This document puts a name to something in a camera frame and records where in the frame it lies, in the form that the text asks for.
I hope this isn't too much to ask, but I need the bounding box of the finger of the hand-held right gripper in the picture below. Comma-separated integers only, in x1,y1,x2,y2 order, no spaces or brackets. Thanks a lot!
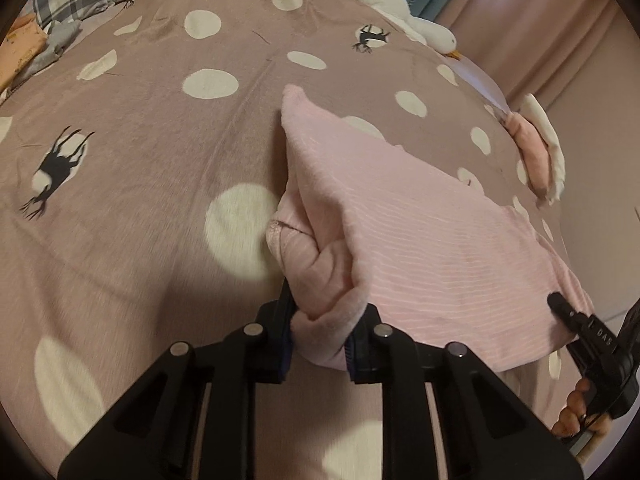
546,292,621,367

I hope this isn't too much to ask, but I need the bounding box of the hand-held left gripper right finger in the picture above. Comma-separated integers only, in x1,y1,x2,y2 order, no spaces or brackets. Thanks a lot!
345,302,583,480

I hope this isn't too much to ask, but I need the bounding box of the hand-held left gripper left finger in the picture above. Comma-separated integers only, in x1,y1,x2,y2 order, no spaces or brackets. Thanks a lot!
57,277,301,480

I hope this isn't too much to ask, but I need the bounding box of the pink ribbed sweater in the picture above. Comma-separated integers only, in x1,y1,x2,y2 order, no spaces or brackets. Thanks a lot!
267,84,596,373

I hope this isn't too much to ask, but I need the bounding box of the person's right hand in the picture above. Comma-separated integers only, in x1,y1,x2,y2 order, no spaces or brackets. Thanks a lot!
552,377,613,438

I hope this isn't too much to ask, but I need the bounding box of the pink and white plush toy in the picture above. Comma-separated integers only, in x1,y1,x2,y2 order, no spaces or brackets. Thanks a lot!
502,94,567,206

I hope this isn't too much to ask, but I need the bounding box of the mauve polka dot blanket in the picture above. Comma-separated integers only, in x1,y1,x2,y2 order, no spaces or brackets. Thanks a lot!
0,0,596,480

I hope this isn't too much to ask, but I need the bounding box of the pink curtain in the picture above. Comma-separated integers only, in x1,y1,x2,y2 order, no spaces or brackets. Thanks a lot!
435,0,640,126

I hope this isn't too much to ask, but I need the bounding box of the grey garment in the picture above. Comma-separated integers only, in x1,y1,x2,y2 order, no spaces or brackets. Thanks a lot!
20,19,83,78

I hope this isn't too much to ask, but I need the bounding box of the orange printed folded garment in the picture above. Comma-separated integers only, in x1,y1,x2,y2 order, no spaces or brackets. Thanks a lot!
0,14,47,95

